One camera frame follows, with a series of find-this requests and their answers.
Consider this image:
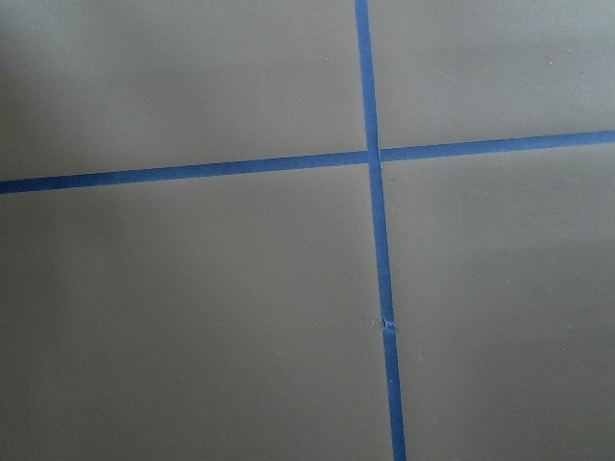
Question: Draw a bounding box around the blue tape line lengthwise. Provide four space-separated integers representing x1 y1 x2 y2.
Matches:
355 0 407 461

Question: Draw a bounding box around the blue tape line crosswise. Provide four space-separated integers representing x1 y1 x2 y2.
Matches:
1 131 614 195

